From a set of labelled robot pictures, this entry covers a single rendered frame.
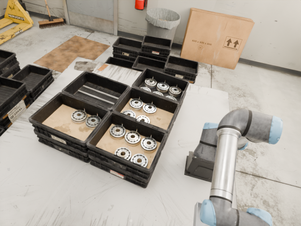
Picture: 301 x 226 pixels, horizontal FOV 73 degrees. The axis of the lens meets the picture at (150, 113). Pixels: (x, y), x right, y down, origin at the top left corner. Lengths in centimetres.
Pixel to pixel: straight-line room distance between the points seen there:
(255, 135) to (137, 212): 76
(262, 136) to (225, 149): 18
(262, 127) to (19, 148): 141
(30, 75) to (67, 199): 175
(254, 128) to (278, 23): 339
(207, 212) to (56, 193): 89
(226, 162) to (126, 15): 372
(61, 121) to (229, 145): 107
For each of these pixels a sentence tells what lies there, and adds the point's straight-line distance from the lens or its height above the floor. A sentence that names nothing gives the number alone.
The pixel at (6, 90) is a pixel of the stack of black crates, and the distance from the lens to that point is 242.
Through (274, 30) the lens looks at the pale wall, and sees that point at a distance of 423.
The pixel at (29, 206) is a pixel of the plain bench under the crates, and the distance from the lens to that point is 137.
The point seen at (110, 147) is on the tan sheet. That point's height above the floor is 83.
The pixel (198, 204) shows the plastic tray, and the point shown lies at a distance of 113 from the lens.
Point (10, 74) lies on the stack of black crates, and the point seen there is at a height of 42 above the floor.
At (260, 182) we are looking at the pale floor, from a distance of 257.
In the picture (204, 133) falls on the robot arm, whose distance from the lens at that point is 131.
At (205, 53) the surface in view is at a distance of 395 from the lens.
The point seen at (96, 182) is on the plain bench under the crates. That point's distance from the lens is 134.
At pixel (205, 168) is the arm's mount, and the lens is 133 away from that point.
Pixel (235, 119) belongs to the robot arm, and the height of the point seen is 135.
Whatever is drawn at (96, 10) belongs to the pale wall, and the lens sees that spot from 440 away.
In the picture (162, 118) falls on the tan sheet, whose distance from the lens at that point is 150.
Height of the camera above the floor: 191
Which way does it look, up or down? 45 degrees down
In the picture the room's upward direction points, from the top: 10 degrees clockwise
